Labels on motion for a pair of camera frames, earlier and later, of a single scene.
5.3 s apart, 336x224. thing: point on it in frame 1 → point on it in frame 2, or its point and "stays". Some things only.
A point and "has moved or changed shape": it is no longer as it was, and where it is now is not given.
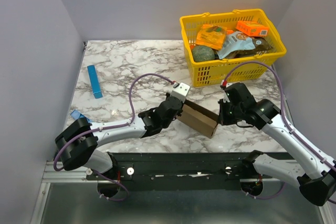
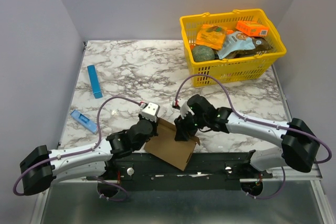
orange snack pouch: x=211 y=35 stays
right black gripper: x=223 y=112 → x=185 y=126
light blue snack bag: x=235 y=41 stays
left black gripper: x=174 y=97 → x=155 y=125
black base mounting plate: x=174 y=171 stays
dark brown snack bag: x=261 y=45 stays
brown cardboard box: x=198 y=119 has moved or changed shape
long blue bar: x=94 y=80 stays
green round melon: x=201 y=53 stays
